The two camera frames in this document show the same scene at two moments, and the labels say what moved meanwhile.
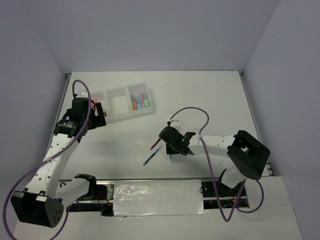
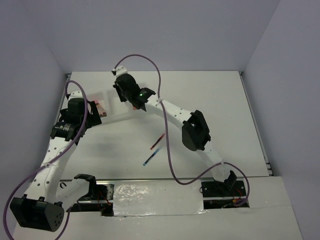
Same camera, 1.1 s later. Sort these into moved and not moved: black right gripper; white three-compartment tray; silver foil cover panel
Moved: black right gripper
Not moved: silver foil cover panel; white three-compartment tray
